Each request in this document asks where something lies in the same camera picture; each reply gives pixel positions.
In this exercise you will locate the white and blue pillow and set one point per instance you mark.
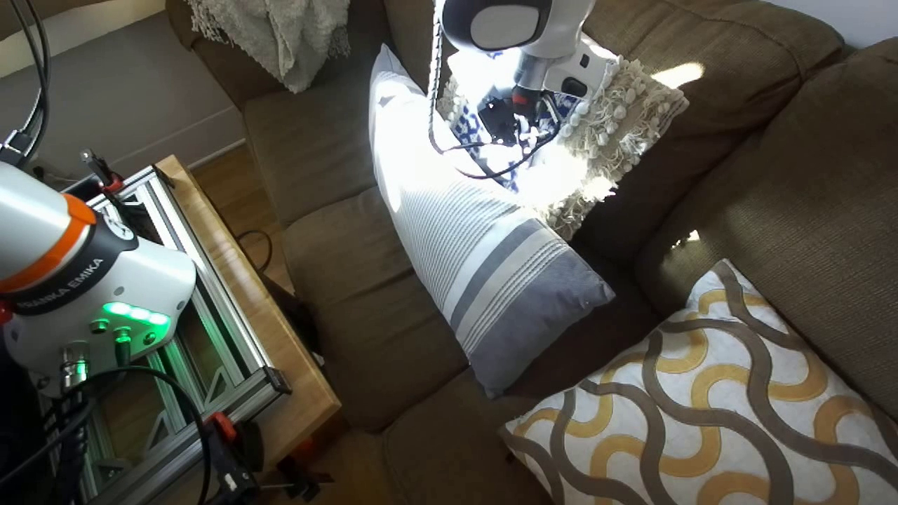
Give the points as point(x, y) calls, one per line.
point(601, 139)

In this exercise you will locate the yellow grey wave pillow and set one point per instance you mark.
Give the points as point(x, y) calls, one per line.
point(719, 404)

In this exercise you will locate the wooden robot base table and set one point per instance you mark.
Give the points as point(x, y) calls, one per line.
point(295, 426)

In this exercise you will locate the orange black clamp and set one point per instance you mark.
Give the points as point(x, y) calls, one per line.
point(236, 459)

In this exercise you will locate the aluminium frame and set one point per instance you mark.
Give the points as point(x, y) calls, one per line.
point(145, 439)

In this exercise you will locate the cream knitted blanket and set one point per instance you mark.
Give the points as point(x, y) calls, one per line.
point(288, 38)

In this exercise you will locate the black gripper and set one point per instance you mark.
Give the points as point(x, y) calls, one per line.
point(518, 114)

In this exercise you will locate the grey striped pillow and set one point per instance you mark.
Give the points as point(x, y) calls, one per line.
point(504, 281)

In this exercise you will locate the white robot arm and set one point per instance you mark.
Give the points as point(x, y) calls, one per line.
point(82, 288)

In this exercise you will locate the brown fabric sofa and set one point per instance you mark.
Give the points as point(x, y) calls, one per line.
point(785, 164)

